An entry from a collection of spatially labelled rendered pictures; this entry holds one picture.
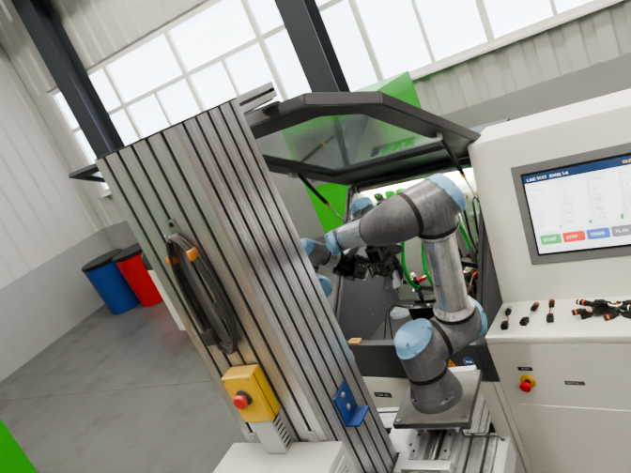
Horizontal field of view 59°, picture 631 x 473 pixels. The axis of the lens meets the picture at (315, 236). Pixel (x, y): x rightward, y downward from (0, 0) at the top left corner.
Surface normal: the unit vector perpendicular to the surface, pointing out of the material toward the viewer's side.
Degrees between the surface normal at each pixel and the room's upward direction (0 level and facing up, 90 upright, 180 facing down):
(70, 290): 90
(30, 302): 90
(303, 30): 90
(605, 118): 76
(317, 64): 90
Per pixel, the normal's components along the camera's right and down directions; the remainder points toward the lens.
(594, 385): -0.53, 0.46
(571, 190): -0.61, 0.24
